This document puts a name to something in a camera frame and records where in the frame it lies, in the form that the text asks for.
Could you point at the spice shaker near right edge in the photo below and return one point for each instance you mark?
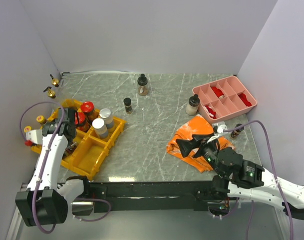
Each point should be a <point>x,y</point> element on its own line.
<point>234,134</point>

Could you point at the black-cap spice shaker back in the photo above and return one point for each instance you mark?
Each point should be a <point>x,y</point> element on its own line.
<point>128,105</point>

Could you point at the orange tie-dye cloth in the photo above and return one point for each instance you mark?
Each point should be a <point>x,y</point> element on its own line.
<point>199,126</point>

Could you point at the yellow compartment bin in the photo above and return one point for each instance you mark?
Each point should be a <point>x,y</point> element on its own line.
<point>91,151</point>

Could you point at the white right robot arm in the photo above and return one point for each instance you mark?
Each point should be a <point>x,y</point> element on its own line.
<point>239,178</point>

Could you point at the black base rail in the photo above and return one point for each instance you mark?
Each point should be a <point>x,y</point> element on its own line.
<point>167,195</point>

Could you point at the pink compartment tray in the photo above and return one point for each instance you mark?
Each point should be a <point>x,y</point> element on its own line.
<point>228,107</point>

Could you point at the red sock middle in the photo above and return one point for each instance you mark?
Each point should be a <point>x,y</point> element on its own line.
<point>218,92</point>

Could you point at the green-label sauce bottle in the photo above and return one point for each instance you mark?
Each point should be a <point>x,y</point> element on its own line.
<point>41,119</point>
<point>27,129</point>

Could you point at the red-lid sauce jar back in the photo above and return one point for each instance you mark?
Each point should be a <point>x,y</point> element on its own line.
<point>88,109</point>

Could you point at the tall oil bottle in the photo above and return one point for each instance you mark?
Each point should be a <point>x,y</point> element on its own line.
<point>57,83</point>
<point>68,102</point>

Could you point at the blue-label clear jar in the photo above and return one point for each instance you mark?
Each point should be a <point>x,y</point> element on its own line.
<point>106,115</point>

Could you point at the red-lid sauce jar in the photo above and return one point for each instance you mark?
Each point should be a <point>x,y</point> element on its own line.
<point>81,122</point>
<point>88,109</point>

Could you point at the black-lid jar brown powder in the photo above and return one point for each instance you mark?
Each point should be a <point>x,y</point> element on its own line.
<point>142,82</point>

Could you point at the black-lid jar white powder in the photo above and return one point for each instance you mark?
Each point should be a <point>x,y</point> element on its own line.
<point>193,104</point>

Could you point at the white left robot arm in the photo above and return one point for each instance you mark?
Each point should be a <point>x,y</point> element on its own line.
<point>43,203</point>

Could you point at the red sock right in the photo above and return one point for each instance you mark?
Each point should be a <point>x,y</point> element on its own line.
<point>244,99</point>

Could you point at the black-cap spice shaker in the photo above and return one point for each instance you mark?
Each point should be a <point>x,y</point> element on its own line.
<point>70,149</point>
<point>128,105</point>

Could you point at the black-cap spice shaker front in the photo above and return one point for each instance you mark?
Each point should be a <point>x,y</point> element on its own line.
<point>70,149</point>

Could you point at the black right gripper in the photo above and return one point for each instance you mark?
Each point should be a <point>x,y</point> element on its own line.
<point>199,140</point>

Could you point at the white-lid jar edge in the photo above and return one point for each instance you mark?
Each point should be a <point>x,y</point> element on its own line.
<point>100,128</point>

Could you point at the red sock in tray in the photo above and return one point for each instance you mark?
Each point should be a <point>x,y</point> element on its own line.
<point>210,112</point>

